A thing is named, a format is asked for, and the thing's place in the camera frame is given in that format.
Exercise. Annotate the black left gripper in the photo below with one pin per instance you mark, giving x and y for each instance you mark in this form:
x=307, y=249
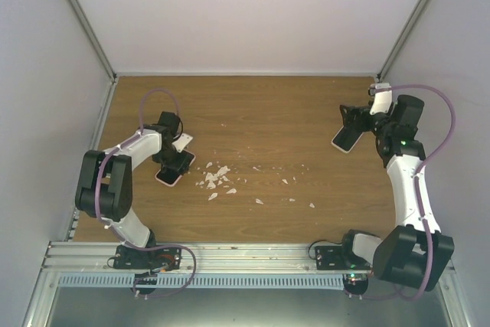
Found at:
x=180, y=166

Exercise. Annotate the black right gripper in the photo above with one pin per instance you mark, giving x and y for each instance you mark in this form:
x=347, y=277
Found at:
x=348, y=119

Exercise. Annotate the black phone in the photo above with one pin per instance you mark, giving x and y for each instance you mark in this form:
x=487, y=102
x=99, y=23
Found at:
x=346, y=138

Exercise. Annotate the pink phone case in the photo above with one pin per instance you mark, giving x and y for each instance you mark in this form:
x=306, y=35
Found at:
x=173, y=168

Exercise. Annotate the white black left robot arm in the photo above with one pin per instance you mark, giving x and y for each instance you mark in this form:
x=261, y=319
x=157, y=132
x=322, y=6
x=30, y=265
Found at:
x=104, y=188

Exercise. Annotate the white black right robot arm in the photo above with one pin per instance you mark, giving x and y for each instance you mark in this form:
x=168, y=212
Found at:
x=415, y=253

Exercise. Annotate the white paper scrap pile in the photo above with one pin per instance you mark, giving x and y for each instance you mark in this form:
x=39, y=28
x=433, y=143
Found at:
x=215, y=181

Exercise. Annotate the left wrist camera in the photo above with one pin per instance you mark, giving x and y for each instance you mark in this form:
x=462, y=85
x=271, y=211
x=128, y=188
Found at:
x=182, y=142

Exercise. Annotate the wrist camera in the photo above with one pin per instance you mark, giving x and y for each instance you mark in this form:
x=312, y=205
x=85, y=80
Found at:
x=382, y=97
x=182, y=142

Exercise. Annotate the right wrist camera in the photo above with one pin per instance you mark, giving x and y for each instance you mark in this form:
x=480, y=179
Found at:
x=382, y=97

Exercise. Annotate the left rear aluminium frame post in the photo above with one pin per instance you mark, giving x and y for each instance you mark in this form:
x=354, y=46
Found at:
x=94, y=42

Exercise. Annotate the aluminium frame post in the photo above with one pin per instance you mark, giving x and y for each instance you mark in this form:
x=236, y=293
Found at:
x=94, y=42
x=402, y=39

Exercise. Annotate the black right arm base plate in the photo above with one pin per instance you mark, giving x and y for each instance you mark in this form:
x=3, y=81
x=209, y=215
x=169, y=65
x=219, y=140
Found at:
x=333, y=256

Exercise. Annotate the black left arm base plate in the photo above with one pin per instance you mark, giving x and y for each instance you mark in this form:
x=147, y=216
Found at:
x=127, y=258

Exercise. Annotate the grey slotted cable duct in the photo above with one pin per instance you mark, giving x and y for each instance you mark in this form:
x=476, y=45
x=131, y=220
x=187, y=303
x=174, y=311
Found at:
x=205, y=281

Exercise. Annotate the front aluminium rail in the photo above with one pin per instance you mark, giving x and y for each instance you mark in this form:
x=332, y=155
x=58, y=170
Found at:
x=254, y=258

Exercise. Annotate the right rear aluminium frame post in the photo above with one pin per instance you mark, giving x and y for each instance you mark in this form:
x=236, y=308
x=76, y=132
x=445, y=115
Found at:
x=402, y=39

